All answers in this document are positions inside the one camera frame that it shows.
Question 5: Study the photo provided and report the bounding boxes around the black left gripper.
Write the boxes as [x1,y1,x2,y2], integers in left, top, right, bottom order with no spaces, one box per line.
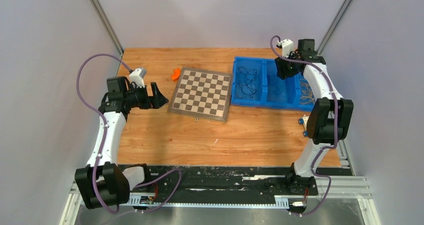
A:
[123,82,169,110]

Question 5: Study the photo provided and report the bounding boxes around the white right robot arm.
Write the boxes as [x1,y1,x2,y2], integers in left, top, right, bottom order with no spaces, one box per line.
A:
[269,35,354,194]

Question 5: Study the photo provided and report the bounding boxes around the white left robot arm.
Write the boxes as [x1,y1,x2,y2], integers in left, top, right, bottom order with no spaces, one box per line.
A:
[74,76,169,210]

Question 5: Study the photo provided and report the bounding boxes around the blue plastic divided bin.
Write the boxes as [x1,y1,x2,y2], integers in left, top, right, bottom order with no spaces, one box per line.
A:
[231,56,314,112]

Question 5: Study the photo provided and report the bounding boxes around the orange plastic piece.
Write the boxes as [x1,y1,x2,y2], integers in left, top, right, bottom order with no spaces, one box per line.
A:
[171,68,181,82]

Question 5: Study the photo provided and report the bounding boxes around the wooden chessboard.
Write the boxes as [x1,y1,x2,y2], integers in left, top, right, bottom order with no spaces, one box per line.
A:
[168,67,233,123]

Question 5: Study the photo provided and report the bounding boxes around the white toy car blue wheels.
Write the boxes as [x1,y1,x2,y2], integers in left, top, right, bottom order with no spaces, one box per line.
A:
[298,115,309,137]

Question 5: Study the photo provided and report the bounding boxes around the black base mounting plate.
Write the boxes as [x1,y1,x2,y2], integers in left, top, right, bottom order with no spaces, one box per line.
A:
[119,164,352,205]

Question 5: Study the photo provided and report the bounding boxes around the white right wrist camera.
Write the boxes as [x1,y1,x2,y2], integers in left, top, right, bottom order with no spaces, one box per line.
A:
[277,39,295,58]

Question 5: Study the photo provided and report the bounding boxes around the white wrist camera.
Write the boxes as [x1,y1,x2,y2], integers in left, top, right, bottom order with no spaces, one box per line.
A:
[277,39,295,58]
[129,67,147,88]

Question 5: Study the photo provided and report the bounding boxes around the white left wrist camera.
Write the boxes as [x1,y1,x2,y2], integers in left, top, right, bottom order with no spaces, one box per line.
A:
[129,67,147,88]

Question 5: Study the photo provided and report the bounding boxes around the white slotted cable duct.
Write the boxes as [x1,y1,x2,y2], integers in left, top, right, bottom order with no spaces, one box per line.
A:
[129,195,290,208]

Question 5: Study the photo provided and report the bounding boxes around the right aluminium frame post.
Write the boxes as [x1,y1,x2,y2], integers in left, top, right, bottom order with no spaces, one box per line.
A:
[317,0,354,54]

